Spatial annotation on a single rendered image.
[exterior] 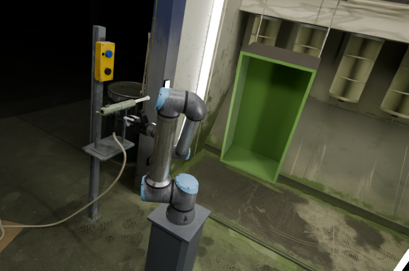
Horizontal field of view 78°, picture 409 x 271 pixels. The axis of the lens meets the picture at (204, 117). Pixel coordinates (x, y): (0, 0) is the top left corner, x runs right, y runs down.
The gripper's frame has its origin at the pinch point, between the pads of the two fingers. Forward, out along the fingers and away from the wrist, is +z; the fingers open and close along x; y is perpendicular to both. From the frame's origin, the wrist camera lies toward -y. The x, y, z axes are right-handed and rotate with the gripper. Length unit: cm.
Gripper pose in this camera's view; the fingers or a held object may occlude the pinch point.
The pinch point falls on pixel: (127, 116)
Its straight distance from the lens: 185.0
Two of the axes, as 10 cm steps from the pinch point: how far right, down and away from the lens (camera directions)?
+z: -8.8, -3.3, 3.5
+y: -1.9, 9.1, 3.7
